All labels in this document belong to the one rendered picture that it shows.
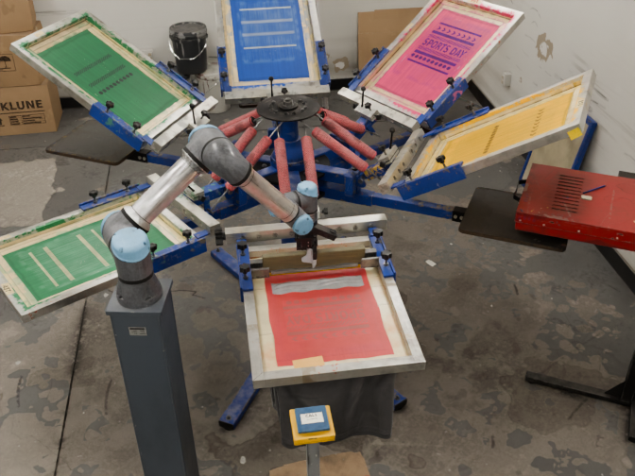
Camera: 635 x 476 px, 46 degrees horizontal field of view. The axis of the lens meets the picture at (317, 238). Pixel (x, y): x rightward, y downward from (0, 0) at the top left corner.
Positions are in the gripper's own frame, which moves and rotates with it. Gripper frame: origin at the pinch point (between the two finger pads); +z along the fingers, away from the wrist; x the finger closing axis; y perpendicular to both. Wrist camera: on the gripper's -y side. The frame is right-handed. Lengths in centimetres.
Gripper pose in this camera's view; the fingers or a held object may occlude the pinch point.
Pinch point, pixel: (314, 262)
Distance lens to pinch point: 298.4
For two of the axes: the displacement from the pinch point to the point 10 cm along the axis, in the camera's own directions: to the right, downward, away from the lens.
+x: 1.4, 5.5, -8.3
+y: -9.9, 0.9, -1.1
